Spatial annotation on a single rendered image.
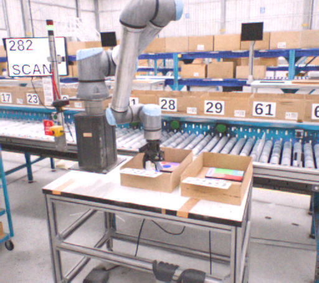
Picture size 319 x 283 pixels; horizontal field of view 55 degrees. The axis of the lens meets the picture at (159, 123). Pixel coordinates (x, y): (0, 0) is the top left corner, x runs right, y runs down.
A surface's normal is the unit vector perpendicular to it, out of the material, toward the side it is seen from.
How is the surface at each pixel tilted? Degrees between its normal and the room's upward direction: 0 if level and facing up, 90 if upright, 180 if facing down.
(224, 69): 90
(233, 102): 90
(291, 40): 88
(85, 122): 90
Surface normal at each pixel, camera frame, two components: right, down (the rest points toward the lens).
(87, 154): -0.36, 0.22
